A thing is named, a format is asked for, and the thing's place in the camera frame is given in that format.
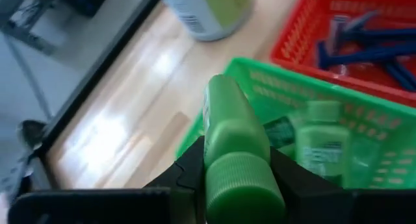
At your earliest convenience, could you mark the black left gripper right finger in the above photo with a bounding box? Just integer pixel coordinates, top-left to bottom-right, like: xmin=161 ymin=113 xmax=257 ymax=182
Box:
xmin=269 ymin=147 xmax=354 ymax=224

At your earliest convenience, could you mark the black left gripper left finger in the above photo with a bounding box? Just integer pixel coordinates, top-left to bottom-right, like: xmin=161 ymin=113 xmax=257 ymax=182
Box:
xmin=142 ymin=135 xmax=208 ymax=224

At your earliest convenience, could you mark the green travel bottle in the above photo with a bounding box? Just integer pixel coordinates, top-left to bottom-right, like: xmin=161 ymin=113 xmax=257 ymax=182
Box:
xmin=262 ymin=115 xmax=308 ymax=155
xmin=294 ymin=99 xmax=352 ymax=184
xmin=201 ymin=73 xmax=287 ymax=224

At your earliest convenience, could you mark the blue disposable razor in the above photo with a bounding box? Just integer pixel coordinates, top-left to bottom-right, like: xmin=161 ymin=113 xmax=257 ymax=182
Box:
xmin=385 ymin=60 xmax=416 ymax=92
xmin=327 ymin=9 xmax=416 ymax=56
xmin=317 ymin=42 xmax=416 ymax=70

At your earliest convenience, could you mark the green plastic basket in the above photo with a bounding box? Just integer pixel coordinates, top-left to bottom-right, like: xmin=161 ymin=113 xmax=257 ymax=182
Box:
xmin=174 ymin=56 xmax=416 ymax=191

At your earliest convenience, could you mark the red plastic basket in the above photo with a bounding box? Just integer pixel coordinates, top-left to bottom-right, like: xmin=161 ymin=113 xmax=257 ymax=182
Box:
xmin=269 ymin=0 xmax=416 ymax=108

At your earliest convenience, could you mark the grey metal furniture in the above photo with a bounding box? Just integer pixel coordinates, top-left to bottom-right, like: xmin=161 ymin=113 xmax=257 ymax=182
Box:
xmin=0 ymin=0 xmax=113 ymax=56

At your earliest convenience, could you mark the black metal rig frame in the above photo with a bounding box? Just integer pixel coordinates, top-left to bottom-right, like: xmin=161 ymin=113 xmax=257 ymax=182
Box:
xmin=38 ymin=0 xmax=161 ymax=155

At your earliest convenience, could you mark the black frame clamp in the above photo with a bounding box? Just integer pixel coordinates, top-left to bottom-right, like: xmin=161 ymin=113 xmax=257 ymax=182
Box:
xmin=16 ymin=119 xmax=48 ymax=151

